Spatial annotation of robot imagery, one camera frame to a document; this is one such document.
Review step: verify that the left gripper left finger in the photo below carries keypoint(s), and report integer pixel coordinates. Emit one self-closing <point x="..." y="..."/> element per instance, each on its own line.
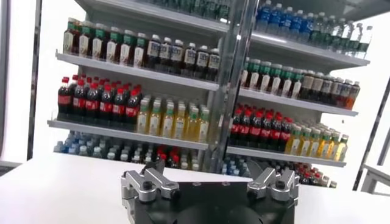
<point x="157" y="182"/>

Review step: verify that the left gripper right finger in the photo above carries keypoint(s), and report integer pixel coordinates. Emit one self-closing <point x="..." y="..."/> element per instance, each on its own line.
<point x="265" y="180"/>

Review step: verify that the cola bottle red cap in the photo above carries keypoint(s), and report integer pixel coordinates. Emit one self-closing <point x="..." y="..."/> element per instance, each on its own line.
<point x="132" y="111"/>
<point x="255" y="131"/>
<point x="286" y="136"/>
<point x="118" y="109"/>
<point x="79" y="103"/>
<point x="235" y="128"/>
<point x="105" y="107"/>
<point x="64" y="100"/>
<point x="91" y="105"/>
<point x="276" y="134"/>
<point x="245" y="130"/>
<point x="266" y="133"/>

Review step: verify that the grey metal shelving unit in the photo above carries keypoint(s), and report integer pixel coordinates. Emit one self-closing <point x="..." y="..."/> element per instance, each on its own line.
<point x="122" y="70"/>
<point x="289" y="102"/>

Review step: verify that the dark drink bottle white label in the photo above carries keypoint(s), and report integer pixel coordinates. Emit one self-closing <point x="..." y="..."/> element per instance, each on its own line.
<point x="177" y="57"/>
<point x="165" y="54"/>
<point x="189" y="60"/>
<point x="214" y="64"/>
<point x="201" y="62"/>
<point x="153" y="52"/>

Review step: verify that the white frame table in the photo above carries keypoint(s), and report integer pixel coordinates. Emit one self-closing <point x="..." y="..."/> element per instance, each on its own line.
<point x="370" y="179"/>

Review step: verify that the black window post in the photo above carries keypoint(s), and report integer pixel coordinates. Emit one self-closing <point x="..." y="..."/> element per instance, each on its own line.
<point x="33" y="91"/>
<point x="372" y="137"/>

